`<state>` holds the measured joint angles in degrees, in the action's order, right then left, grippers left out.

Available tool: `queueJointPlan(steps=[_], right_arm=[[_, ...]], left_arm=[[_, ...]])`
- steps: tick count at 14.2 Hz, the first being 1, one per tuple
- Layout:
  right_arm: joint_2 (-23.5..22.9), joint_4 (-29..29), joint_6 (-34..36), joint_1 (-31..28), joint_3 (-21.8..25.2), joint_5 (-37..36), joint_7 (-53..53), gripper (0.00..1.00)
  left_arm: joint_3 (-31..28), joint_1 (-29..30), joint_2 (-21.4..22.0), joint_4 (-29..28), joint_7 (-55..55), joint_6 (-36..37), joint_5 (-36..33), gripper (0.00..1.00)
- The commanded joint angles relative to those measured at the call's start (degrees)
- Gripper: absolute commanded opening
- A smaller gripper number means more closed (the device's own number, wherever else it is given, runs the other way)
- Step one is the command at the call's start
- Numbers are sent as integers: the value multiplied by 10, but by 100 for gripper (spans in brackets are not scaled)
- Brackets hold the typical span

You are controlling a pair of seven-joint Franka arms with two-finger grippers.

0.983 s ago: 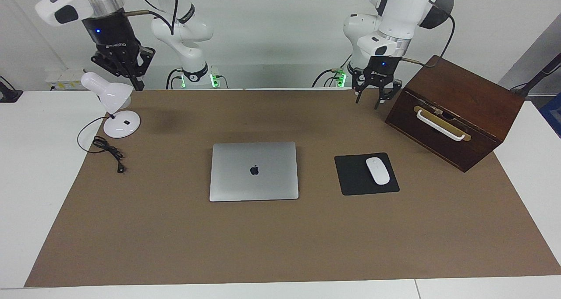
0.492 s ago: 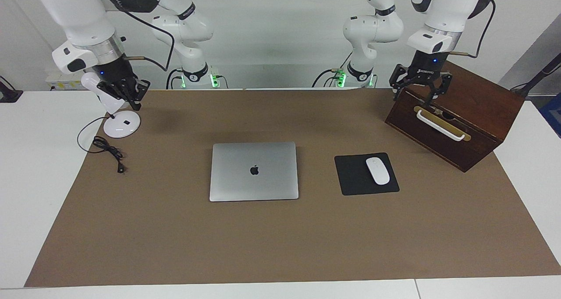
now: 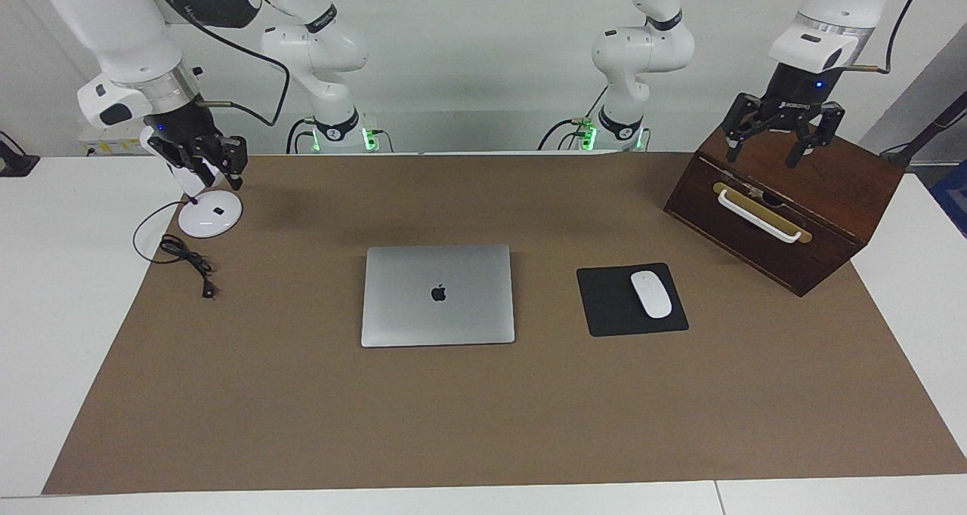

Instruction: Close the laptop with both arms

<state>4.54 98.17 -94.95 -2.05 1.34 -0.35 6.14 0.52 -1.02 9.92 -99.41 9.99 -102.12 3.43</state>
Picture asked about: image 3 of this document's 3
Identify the white desk lamp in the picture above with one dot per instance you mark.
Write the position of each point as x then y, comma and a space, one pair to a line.
208, 217

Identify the black clamp stand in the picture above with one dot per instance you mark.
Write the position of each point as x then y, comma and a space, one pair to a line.
11, 164

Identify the dark brown wooden box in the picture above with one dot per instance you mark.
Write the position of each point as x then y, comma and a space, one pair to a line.
838, 190

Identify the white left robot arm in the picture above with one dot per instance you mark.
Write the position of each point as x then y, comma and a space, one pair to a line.
642, 50

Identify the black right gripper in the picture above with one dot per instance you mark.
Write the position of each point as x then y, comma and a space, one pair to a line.
185, 130

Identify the black mouse pad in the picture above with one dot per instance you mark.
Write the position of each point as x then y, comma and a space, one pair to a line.
604, 303

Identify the yellow labelled power strip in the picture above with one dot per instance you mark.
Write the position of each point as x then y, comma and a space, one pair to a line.
113, 146

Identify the blue crate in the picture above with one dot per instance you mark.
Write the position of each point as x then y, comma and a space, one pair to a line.
953, 194

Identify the silver laptop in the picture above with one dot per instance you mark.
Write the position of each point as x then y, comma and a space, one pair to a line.
438, 296

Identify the white computer mouse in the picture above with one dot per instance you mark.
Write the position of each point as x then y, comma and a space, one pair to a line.
651, 294

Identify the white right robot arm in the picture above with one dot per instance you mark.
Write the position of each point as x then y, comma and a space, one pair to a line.
113, 32

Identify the brown table mat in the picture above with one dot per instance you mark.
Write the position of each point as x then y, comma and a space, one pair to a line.
483, 417

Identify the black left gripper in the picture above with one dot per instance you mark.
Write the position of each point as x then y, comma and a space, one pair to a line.
792, 96

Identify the black pole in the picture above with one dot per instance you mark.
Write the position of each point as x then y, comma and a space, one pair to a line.
933, 126

